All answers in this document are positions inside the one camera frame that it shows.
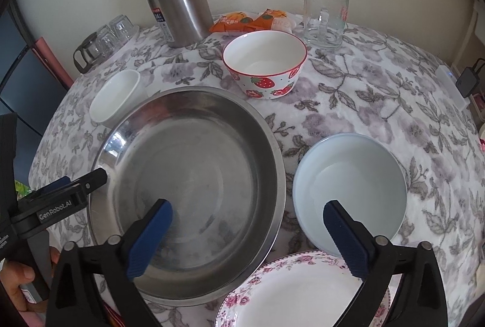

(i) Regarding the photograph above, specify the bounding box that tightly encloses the small clear glass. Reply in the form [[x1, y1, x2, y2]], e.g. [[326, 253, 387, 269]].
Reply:
[[110, 14, 139, 43], [95, 26, 122, 55]]

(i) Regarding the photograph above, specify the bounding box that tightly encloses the clear glass mug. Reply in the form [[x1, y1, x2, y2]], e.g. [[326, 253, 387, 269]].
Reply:
[[302, 0, 349, 47]]

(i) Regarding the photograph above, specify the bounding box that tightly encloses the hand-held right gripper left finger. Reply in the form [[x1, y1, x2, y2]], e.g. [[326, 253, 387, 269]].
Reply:
[[45, 199, 175, 327]]

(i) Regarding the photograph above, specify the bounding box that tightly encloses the large stainless steel basin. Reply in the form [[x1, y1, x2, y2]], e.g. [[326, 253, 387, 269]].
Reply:
[[88, 86, 286, 307]]

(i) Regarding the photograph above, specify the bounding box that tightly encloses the pink board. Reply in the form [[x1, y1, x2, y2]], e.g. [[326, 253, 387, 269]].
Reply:
[[32, 37, 74, 89]]

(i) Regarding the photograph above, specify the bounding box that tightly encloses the floral rimmed white plate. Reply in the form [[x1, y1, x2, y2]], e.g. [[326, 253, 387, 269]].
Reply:
[[215, 249, 393, 327]]

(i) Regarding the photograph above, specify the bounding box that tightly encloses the black charger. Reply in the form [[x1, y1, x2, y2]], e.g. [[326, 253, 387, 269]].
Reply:
[[455, 60, 485, 96]]

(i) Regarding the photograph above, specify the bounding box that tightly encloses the light blue bowl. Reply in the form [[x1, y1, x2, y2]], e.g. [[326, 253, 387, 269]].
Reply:
[[292, 133, 408, 257]]

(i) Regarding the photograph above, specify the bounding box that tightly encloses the dark blue panel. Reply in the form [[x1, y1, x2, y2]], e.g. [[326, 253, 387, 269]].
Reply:
[[0, 5, 72, 138]]

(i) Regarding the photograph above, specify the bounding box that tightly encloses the orange snack packet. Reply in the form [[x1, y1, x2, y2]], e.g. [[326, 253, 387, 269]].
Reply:
[[252, 8, 302, 34], [209, 11, 258, 34]]

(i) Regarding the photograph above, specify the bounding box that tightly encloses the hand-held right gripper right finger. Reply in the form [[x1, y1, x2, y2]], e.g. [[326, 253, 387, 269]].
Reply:
[[323, 200, 450, 327]]

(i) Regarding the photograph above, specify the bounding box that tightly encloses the small white bowl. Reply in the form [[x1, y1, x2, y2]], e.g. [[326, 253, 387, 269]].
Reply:
[[89, 69, 146, 125]]

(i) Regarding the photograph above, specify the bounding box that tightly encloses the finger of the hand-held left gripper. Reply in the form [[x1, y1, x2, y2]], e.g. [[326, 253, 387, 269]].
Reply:
[[32, 176, 72, 199], [70, 167, 109, 196]]

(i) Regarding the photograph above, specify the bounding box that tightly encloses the person's left hand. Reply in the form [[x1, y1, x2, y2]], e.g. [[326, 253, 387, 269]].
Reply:
[[0, 247, 62, 313]]

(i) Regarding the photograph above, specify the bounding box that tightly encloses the strawberry print white bowl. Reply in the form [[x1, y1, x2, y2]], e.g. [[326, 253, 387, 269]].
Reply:
[[222, 30, 307, 100]]

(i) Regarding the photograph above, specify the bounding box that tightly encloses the white power strip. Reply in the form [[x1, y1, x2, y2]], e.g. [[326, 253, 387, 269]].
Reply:
[[435, 65, 467, 110]]

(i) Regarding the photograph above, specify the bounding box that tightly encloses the glass teapot with black handle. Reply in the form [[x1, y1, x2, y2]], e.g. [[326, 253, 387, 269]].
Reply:
[[73, 32, 114, 75]]

